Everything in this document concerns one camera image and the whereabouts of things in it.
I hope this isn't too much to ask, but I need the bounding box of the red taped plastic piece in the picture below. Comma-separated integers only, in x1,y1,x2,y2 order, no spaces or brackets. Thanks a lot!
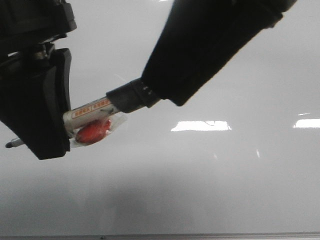
69,113,127,148

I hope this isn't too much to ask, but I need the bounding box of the grey aluminium whiteboard frame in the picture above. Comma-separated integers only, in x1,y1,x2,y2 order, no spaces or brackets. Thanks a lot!
0,231,320,240

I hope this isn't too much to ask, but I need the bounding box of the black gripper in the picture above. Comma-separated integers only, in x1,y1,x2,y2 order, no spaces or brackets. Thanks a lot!
0,0,77,66

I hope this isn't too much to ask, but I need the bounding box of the white glossy whiteboard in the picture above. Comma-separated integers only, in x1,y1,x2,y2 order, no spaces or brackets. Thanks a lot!
0,0,320,236

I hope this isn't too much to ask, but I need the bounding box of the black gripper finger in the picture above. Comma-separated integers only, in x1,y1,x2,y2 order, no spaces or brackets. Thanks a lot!
0,48,72,160
141,0,294,106

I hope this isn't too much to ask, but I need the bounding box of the black whiteboard marker pen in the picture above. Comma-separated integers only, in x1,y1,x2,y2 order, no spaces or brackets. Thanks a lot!
5,79,158,148

